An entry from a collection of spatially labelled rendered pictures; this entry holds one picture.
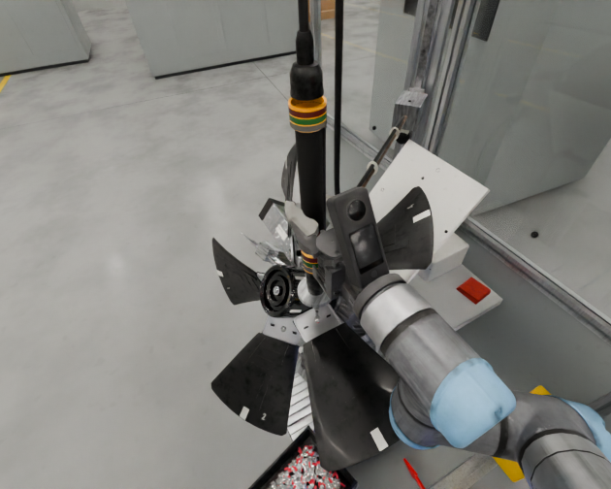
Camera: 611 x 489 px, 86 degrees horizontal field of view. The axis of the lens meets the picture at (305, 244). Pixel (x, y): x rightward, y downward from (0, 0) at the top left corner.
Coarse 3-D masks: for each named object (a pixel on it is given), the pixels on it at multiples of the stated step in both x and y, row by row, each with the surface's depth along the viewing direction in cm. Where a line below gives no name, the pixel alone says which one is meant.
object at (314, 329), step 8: (328, 304) 74; (304, 312) 72; (312, 312) 72; (320, 312) 72; (328, 312) 72; (296, 320) 71; (304, 320) 71; (312, 320) 71; (320, 320) 71; (328, 320) 71; (336, 320) 71; (312, 328) 70; (320, 328) 70; (328, 328) 70; (304, 336) 69; (312, 336) 69
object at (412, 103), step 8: (408, 88) 94; (416, 88) 94; (400, 96) 92; (408, 96) 92; (416, 96) 92; (424, 96) 92; (400, 104) 89; (408, 104) 89; (416, 104) 89; (424, 104) 92; (400, 112) 91; (408, 112) 90; (416, 112) 89; (392, 120) 93; (408, 120) 91; (416, 120) 90; (408, 128) 93; (416, 128) 92
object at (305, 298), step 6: (300, 282) 63; (300, 288) 63; (306, 288) 62; (300, 294) 62; (306, 294) 62; (324, 294) 61; (306, 300) 61; (312, 300) 61; (318, 300) 60; (324, 300) 60; (330, 300) 61; (312, 306) 60; (318, 306) 60
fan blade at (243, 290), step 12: (216, 252) 97; (228, 252) 91; (216, 264) 100; (228, 264) 93; (240, 264) 88; (228, 276) 97; (240, 276) 91; (252, 276) 85; (240, 288) 96; (252, 288) 91; (240, 300) 101; (252, 300) 96
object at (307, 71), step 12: (300, 36) 32; (300, 48) 32; (312, 48) 33; (300, 60) 33; (312, 60) 33; (300, 72) 33; (312, 72) 33; (300, 84) 34; (312, 84) 34; (300, 96) 35; (312, 96) 35; (312, 276) 57; (312, 288) 60
